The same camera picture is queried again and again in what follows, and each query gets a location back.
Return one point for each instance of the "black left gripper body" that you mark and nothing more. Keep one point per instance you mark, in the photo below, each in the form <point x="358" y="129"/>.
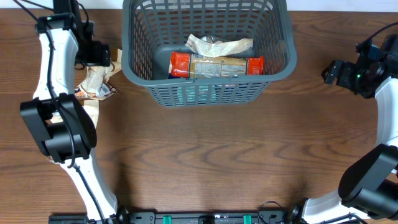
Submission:
<point x="92" y="50"/>

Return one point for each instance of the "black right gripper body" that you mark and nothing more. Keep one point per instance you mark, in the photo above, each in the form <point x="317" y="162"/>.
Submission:
<point x="348" y="75"/>

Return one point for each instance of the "beige snack pouch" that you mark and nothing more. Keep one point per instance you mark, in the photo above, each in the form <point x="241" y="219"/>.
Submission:
<point x="92" y="108"/>
<point x="96" y="85"/>
<point x="211" y="46"/>

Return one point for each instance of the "spaghetti packet orange ends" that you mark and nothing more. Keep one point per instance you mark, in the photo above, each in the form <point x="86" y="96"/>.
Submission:
<point x="184" y="64"/>

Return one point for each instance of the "tissue multipack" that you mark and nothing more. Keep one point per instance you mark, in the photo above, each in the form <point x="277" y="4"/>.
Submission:
<point x="209" y="81"/>

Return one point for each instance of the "teal snack packet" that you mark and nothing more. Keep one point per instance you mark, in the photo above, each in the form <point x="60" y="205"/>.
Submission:
<point x="196" y="95"/>

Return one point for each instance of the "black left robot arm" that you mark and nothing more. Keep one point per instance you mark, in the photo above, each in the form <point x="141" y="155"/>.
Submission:
<point x="61" y="128"/>

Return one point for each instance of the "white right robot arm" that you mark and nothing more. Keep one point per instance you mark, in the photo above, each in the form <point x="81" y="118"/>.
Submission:
<point x="365" y="191"/>

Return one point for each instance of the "grey plastic basket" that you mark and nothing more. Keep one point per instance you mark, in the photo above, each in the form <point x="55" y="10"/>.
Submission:
<point x="154" y="29"/>

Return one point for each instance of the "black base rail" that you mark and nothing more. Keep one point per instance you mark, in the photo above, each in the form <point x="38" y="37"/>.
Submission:
<point x="265" y="216"/>

